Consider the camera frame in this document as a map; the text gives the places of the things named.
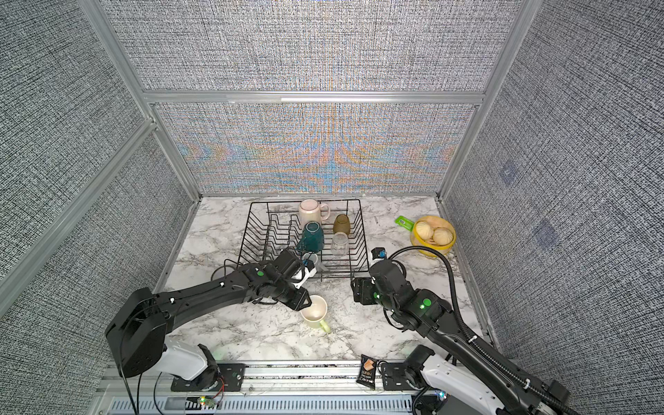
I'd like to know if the light green ceramic mug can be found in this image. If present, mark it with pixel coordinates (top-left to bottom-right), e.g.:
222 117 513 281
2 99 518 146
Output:
300 295 330 333

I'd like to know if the white grey ceramic mug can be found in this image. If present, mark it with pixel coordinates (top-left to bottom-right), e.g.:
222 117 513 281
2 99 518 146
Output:
303 252 329 273

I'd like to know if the dark green ceramic mug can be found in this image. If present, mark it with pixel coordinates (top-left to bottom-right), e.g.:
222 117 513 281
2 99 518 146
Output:
297 222 324 253

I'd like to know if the black wire dish rack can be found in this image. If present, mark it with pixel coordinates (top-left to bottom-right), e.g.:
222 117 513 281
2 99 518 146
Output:
238 199 369 278

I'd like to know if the amber glass cup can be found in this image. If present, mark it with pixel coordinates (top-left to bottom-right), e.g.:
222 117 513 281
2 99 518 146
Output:
333 214 351 235

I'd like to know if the pink ceramic mug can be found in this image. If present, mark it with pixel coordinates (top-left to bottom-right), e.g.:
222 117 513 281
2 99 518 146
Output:
297 199 331 228

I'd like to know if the clear glass cup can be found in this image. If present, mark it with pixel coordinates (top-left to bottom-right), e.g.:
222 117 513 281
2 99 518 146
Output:
331 232 349 257

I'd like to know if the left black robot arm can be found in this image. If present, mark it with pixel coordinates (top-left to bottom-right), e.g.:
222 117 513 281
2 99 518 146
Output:
105 250 316 391

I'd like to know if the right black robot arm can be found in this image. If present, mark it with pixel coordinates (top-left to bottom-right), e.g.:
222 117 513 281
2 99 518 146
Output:
351 259 572 414

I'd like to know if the black snack packet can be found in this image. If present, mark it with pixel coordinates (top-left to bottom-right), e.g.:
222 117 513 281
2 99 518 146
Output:
356 354 380 390

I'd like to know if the round bread bun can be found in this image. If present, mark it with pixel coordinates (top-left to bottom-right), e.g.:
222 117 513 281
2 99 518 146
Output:
415 221 434 240
432 228 454 247

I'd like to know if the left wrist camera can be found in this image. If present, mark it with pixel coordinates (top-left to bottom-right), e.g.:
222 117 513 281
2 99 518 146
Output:
290 259 317 289

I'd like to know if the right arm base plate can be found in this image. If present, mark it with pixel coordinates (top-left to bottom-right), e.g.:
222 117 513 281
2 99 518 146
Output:
379 362 416 392

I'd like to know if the yellow bowl with green handle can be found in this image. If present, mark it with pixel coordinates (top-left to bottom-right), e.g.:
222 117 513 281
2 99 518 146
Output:
394 215 457 254

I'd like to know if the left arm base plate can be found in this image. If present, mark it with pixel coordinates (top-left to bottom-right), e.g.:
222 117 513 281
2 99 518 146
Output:
170 363 247 393

